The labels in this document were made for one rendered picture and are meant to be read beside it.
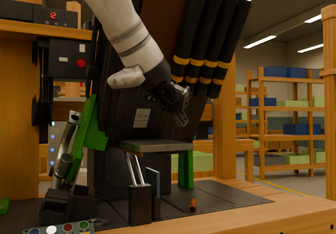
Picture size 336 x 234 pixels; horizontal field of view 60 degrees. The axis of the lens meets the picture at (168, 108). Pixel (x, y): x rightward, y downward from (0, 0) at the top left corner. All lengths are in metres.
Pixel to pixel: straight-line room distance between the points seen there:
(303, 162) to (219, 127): 5.14
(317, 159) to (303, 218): 5.86
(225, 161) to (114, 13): 1.20
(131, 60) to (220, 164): 1.13
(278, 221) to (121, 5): 0.75
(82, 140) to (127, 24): 0.47
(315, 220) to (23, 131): 1.08
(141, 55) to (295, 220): 0.73
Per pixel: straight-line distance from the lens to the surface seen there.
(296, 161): 6.51
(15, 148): 1.26
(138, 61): 0.53
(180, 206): 1.05
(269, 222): 0.96
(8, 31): 1.18
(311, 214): 1.08
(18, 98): 1.26
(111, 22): 0.51
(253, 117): 9.47
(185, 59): 0.81
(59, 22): 1.22
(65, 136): 1.02
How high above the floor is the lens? 1.20
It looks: 2 degrees up
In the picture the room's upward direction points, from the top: straight up
